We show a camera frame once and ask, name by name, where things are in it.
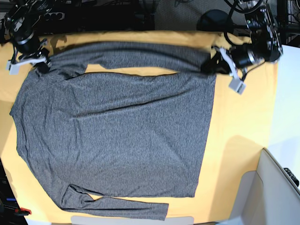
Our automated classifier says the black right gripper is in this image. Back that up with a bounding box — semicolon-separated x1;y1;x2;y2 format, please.
13;35;51;75

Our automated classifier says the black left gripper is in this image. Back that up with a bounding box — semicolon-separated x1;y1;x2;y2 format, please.
201;44;255;75

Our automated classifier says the grey long-sleeve shirt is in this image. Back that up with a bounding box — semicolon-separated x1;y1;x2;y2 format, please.
10;42;216;220

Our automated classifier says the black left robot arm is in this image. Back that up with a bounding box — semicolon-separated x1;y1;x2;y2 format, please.
197;0;283;78

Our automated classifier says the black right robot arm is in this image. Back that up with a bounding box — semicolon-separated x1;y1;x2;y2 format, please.
4;0;54;75

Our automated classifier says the black round chair base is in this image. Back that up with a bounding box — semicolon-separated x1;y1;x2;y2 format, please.
196;9;234;33

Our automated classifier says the black power strip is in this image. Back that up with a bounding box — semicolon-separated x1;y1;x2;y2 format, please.
39;12;65;21

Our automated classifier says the black remote control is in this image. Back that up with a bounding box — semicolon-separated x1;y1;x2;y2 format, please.
284;168;300;187

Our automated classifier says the white plastic bin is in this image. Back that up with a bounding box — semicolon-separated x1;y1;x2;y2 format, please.
227;149;300;225

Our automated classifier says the red black clamp left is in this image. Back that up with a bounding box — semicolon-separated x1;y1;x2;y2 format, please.
14;208;31;216

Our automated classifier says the grey tray edge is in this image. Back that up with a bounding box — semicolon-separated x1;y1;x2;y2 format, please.
71;216;194;225

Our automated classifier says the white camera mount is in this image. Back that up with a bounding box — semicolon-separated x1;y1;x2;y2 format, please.
212;46;246;95
6;51;48;75

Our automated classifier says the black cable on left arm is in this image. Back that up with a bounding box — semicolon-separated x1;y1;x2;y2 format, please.
222;4;242;47

